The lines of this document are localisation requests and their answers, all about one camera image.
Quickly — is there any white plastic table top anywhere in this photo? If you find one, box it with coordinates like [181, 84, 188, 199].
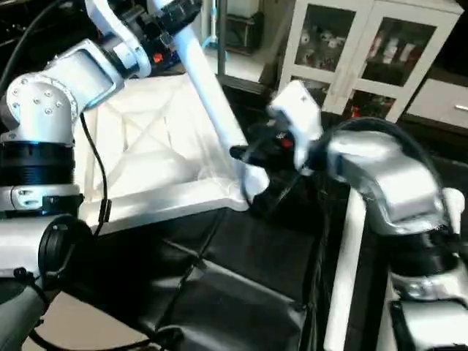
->
[77, 73, 253, 236]

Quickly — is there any light blue mop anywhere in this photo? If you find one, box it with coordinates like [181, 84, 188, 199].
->
[201, 0, 228, 56]

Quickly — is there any grey metal pole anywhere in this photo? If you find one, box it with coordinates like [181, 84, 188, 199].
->
[216, 0, 228, 74]

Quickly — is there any white appliance cabinet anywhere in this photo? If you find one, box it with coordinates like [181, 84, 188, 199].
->
[227, 0, 265, 53]

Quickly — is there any white glass door cabinet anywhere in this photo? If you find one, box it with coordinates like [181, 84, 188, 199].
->
[282, 0, 466, 122]

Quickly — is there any black work mat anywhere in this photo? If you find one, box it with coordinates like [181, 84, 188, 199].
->
[0, 51, 468, 351]

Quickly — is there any white drawer unit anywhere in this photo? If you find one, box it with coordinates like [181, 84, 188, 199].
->
[431, 77, 468, 119]

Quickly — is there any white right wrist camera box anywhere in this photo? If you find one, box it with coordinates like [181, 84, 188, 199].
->
[267, 80, 324, 173]

